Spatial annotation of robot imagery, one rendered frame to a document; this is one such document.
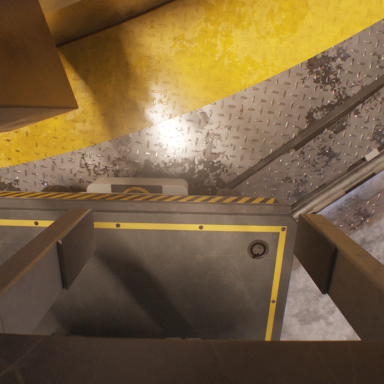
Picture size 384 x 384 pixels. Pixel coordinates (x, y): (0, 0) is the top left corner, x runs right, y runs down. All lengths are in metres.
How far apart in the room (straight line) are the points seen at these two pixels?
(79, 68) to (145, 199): 0.47
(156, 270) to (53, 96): 0.36
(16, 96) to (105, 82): 0.49
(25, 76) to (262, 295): 0.56
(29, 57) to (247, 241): 0.46
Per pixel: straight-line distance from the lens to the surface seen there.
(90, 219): 0.17
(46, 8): 0.63
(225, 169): 0.83
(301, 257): 0.17
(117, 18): 0.83
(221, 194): 0.73
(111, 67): 0.84
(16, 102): 0.37
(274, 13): 0.87
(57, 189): 0.81
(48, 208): 0.58
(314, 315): 1.16
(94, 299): 0.65
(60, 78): 0.51
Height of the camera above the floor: 0.80
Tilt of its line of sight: 73 degrees down
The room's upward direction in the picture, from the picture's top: 180 degrees clockwise
